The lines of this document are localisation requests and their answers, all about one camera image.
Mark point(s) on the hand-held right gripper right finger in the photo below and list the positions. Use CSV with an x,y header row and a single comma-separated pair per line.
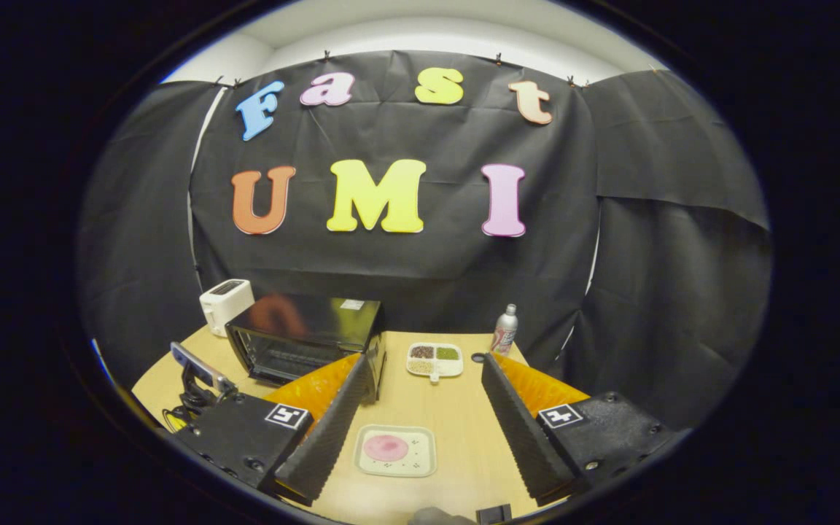
x,y
522,430

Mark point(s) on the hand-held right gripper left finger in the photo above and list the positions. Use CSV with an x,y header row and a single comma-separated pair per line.
x,y
325,437

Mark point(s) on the pink round food slice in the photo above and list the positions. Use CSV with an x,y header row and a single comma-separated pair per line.
x,y
385,448

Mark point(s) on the cream square plate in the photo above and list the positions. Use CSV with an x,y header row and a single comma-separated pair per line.
x,y
420,456

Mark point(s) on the black electric oven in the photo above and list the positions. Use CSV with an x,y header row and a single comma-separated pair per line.
x,y
303,317

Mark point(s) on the silver spray bottle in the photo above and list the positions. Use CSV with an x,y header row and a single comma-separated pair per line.
x,y
505,335

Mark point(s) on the white toaster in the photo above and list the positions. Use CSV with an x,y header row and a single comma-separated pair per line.
x,y
227,306

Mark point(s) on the white divided grain dish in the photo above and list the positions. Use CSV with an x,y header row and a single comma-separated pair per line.
x,y
434,361

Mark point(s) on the black backdrop cloth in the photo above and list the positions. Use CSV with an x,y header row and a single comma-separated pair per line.
x,y
427,138

